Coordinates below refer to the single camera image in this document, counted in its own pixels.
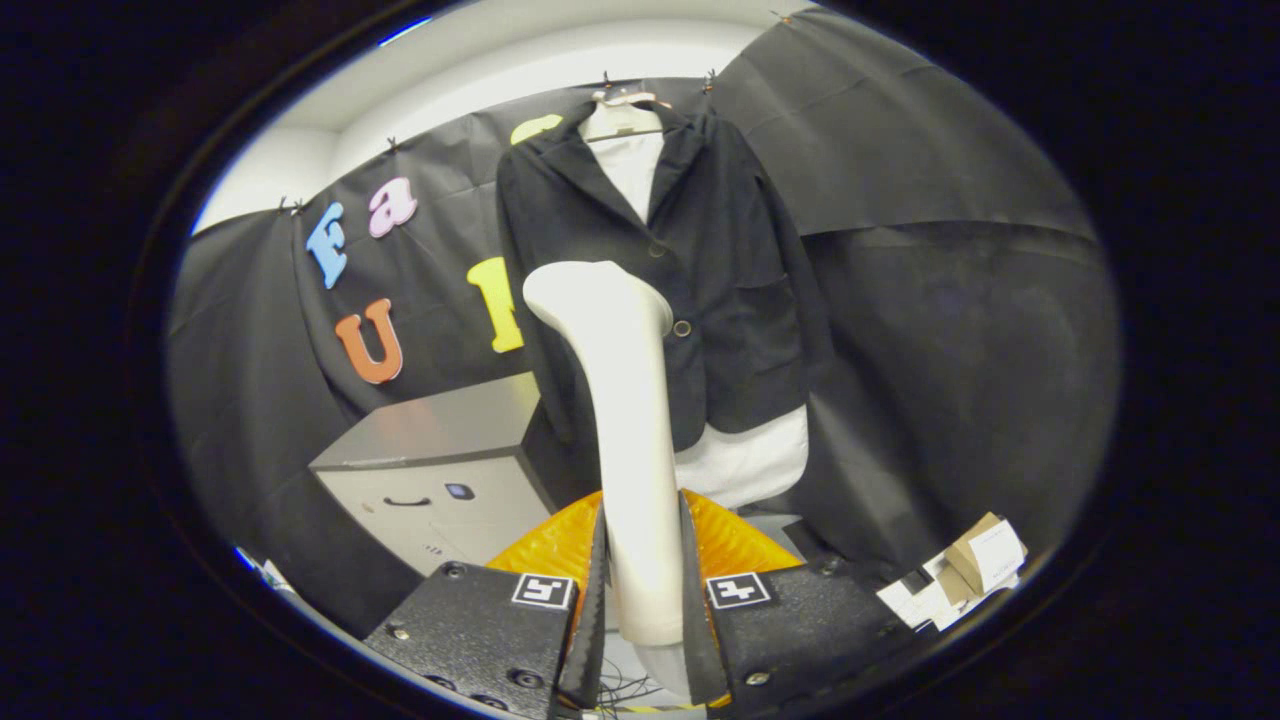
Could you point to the small cabinet display panel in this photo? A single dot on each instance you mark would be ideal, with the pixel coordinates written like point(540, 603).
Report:
point(460, 491)

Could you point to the black backdrop cloth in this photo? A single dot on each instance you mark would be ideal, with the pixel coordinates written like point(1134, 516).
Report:
point(950, 350)

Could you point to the white garment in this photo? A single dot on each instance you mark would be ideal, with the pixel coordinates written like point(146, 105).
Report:
point(750, 465)

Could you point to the black blazer jacket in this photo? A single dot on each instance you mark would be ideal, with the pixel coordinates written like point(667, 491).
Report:
point(740, 300)

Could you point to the cream mannequin torso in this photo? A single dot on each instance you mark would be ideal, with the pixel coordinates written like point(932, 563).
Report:
point(620, 122)

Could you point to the white paper boxes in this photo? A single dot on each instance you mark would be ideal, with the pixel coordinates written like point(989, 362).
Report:
point(915, 600)

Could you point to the white and blue device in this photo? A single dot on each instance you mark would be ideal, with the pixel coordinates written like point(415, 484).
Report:
point(270, 575)

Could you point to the brown cardboard box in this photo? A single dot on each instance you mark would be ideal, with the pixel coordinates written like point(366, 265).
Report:
point(965, 560)

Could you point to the grey drawer cabinet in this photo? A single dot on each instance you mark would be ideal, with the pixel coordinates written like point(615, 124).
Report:
point(440, 420)

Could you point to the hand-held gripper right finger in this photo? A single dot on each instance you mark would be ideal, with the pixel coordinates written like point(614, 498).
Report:
point(702, 660)

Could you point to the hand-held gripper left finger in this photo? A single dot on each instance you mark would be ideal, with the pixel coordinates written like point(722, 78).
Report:
point(590, 660)

